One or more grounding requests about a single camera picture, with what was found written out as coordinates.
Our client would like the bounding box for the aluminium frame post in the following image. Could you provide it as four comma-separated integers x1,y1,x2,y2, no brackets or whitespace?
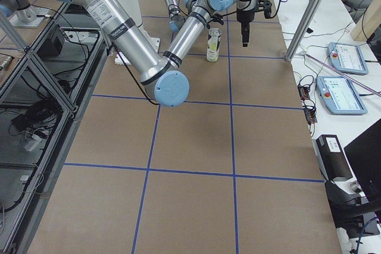
285,0,322,62

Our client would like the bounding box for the aluminium frame rack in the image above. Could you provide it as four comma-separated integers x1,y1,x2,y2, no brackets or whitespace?
1,4,107,253

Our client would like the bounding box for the blue teach pendant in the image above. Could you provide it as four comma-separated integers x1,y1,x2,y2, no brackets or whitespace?
328,42,368,75
316,76,367,115

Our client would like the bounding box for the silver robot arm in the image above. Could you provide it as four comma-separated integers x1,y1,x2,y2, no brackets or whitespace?
163,0,257,68
60,0,189,106

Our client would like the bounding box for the black monitor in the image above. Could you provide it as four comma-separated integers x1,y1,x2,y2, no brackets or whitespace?
344,120,380,199

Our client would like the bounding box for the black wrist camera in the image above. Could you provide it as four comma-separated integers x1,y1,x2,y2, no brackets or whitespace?
255,0,272,19

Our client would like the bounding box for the black box with label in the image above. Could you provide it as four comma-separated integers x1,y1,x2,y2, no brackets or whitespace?
316,134,353,181

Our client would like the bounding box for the far blue teach pendant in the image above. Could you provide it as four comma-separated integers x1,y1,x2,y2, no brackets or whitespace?
328,42,368,75

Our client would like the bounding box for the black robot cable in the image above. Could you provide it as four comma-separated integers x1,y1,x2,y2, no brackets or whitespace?
114,48,161,106

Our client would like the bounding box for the near blue teach pendant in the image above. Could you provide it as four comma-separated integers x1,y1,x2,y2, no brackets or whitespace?
316,76,367,115

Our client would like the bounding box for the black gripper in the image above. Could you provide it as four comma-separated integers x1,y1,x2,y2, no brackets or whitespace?
236,9,255,47

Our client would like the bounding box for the reacher grabber stick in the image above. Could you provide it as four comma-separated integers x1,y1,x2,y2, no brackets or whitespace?
305,54,381,97

